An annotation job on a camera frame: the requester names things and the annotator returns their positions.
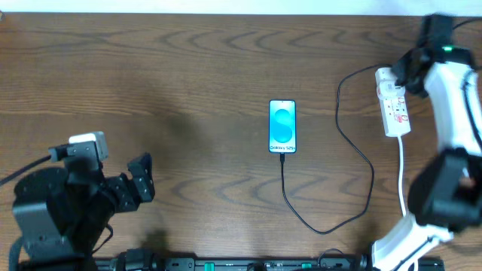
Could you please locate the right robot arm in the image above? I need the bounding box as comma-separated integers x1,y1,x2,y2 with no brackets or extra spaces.
367,14,481,270

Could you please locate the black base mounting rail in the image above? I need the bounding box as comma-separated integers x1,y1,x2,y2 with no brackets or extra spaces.
93,257,445,271

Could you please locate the black left camera cable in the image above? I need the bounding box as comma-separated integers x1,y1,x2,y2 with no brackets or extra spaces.
0,145,71,187

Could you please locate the blue Galaxy smartphone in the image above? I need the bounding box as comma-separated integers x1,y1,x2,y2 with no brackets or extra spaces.
268,99,297,154

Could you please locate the white power strip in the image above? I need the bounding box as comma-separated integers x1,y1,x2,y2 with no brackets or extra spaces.
377,81,411,138

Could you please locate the white USB charger plug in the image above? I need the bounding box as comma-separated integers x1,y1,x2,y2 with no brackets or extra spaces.
375,67,397,91

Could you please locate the black USB charging cable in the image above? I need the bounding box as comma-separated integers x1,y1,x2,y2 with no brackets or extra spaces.
279,62,392,236

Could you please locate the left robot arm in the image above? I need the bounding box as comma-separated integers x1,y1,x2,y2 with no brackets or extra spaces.
9,153,155,270

